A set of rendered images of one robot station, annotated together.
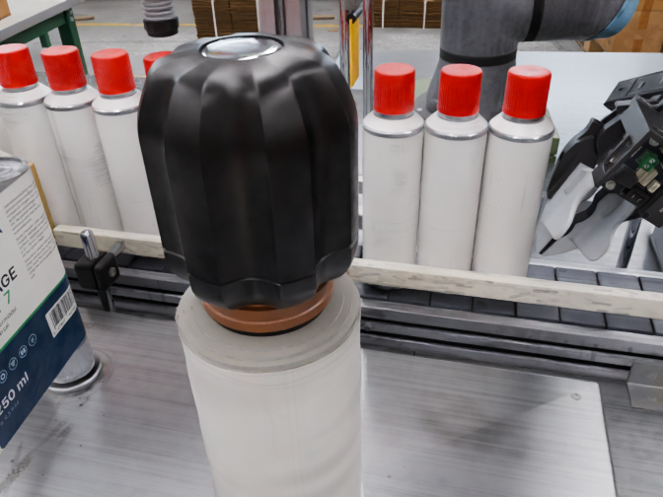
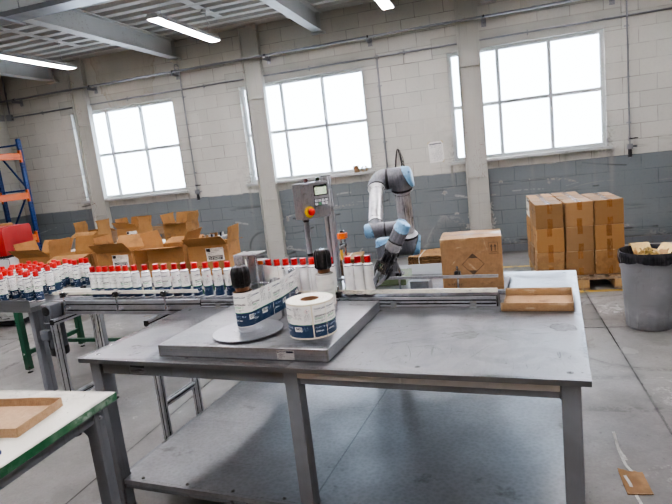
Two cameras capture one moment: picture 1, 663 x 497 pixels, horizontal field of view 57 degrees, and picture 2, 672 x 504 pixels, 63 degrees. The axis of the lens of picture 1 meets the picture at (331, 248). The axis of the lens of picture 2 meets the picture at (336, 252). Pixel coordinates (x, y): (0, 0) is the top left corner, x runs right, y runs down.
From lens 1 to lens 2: 2.32 m
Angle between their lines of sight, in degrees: 26
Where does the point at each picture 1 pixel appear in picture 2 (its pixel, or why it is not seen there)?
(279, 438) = (324, 284)
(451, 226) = (358, 281)
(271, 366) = (323, 274)
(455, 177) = (357, 272)
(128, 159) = (304, 275)
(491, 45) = not seen: hidden behind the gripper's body
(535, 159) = (369, 268)
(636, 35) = (549, 265)
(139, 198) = (305, 283)
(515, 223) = (368, 280)
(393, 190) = (348, 275)
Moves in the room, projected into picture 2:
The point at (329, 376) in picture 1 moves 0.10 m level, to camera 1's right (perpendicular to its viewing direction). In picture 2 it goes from (329, 277) to (350, 275)
